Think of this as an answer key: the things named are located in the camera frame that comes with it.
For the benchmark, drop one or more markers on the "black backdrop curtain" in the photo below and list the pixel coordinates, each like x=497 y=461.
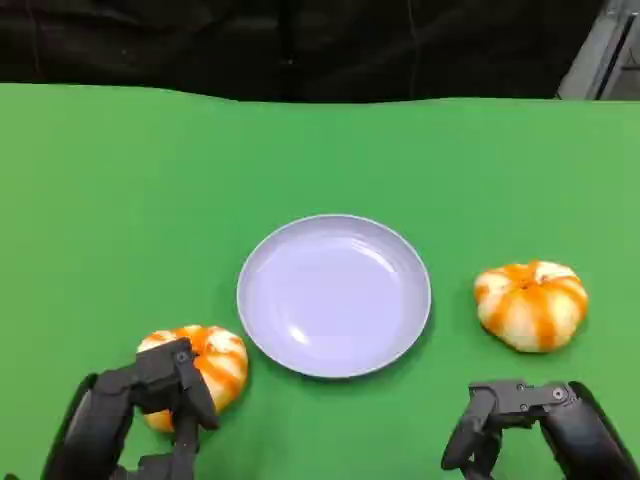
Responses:
x=280 y=45

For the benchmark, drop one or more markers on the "green table cloth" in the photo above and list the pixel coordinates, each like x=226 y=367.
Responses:
x=320 y=160

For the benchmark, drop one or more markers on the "grey metal frame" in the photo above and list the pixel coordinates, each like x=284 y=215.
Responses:
x=607 y=55

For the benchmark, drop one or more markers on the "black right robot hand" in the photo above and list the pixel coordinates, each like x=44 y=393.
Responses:
x=580 y=435

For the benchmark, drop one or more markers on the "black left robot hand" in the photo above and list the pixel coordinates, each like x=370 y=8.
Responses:
x=95 y=420

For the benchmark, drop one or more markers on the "lilac plate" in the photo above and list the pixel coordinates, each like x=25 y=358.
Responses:
x=334 y=295

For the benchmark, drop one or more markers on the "orange white toy bread roll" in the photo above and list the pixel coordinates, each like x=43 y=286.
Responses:
x=226 y=362
x=530 y=310

